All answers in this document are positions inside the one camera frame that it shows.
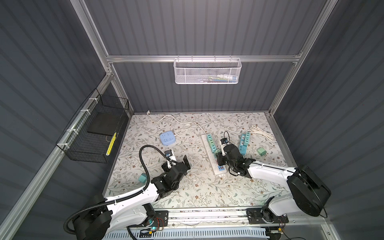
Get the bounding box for white multicolour power strip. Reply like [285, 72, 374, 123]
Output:
[201, 134, 227, 177]

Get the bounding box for teal usb power strip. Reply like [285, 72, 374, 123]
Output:
[239, 132, 251, 157]

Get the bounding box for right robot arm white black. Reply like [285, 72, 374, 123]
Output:
[217, 143, 332, 223]

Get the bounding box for green charger lower left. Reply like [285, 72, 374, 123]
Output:
[257, 148, 267, 156]

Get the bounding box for floral table mat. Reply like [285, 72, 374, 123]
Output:
[104, 113, 289, 209]

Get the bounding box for blue square socket cube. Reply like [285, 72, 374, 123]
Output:
[160, 131, 176, 146]

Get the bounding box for yellow marker pen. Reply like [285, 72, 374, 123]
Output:
[106, 132, 118, 156]

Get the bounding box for black pad in basket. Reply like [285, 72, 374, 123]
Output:
[87, 113, 124, 137]

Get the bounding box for pens in white basket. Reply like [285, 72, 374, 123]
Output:
[198, 75, 238, 84]

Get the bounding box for white bundled cable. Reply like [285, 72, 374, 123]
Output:
[248, 124, 275, 141]

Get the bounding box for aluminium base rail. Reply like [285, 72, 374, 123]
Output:
[80, 205, 331, 232]

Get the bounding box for white power strip cord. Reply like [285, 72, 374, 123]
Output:
[145, 110, 208, 137]

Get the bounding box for black wire basket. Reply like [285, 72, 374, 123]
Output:
[57, 90, 130, 164]

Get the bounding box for white wire mesh basket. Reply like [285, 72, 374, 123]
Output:
[173, 58, 242, 85]

